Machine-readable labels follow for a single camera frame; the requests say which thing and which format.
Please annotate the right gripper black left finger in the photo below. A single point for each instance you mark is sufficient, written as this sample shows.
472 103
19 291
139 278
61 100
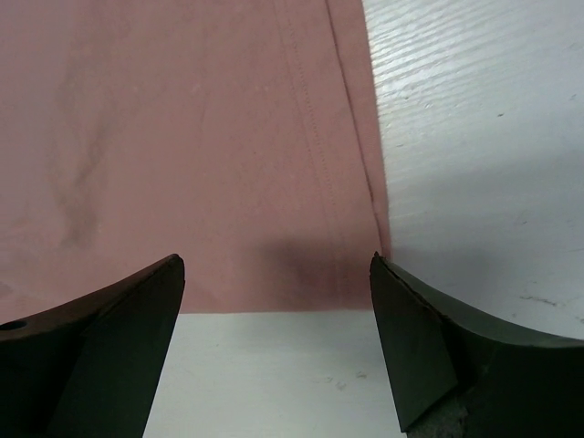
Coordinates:
91 367

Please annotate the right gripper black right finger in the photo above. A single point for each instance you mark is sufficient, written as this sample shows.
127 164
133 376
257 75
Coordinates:
456 371

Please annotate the dusty pink t shirt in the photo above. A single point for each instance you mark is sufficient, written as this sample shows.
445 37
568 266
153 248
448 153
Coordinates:
242 136

